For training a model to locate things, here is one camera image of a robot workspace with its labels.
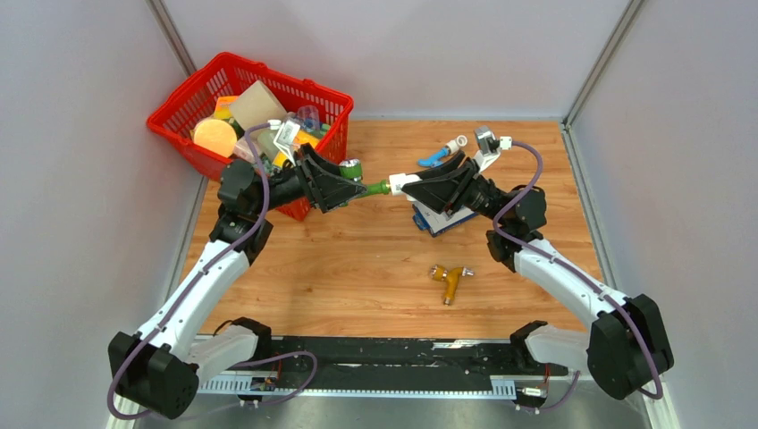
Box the orange round sponge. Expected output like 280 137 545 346
191 118 238 157

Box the green water faucet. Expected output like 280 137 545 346
339 158 391 198

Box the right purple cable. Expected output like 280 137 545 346
493 137 666 414

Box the brown cardboard box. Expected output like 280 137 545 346
230 80 288 130

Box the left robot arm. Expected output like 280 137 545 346
106 145 368 420

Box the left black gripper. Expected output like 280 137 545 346
251 143 366 216

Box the blue faucet with white fitting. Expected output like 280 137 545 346
417 135 467 168

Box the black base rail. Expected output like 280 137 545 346
253 336 569 391

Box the orange packet in basket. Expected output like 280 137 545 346
213 96 238 121

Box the purple cable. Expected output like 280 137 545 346
493 137 666 414
106 120 319 422

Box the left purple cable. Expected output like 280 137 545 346
106 120 319 422

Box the yellow orange snack packet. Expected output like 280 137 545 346
272 130 320 169

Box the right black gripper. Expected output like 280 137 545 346
401 150 510 228

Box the yellow brass faucet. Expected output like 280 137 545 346
430 265 475 306

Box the pale green soap bar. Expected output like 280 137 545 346
257 129 280 161

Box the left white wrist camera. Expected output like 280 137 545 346
272 120 301 168

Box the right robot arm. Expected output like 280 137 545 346
390 155 674 400

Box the pink wrapped soap bar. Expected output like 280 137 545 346
232 138 255 163

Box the red plastic shopping basket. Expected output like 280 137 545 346
147 52 355 222

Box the razor blister pack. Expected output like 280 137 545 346
411 201 477 238

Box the white pipe elbow fitting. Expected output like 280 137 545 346
388 173 421 202

